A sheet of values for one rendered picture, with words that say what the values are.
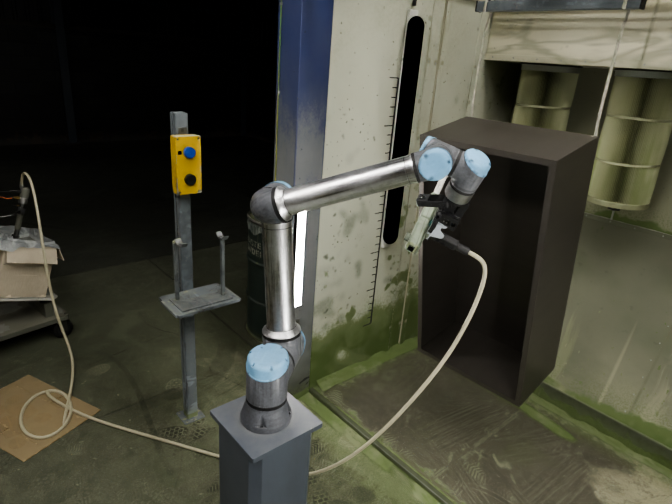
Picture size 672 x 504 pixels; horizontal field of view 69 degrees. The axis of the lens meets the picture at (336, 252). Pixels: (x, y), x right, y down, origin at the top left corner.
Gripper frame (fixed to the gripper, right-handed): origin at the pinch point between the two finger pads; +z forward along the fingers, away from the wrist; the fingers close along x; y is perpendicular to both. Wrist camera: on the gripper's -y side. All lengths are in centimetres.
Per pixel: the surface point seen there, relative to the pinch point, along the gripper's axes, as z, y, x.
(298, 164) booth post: 35, -66, 42
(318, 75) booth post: 2, -75, 66
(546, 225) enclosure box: -9.1, 38.8, 22.3
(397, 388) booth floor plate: 149, 36, 25
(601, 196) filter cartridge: 30, 85, 124
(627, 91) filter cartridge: -18, 65, 146
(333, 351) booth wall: 143, -10, 23
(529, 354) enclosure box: 47, 67, 10
